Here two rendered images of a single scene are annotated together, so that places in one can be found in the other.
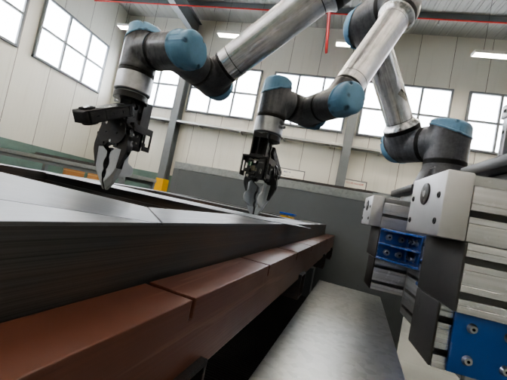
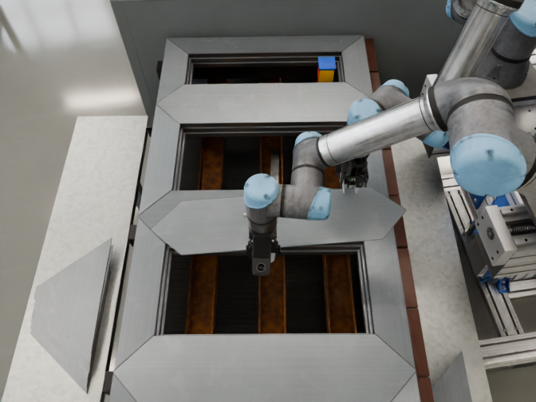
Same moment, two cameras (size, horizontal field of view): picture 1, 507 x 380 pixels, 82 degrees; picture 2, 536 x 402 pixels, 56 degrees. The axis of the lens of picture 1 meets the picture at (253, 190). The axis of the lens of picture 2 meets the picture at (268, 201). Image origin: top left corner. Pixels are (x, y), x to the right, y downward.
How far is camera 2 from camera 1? 1.33 m
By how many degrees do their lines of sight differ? 62
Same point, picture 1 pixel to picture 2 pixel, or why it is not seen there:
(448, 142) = (520, 46)
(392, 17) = (494, 29)
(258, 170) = (358, 183)
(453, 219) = (501, 262)
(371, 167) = not seen: outside the picture
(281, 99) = not seen: hidden behind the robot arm
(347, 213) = (388, 13)
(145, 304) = (426, 389)
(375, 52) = not seen: hidden behind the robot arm
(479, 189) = (517, 253)
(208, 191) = (186, 21)
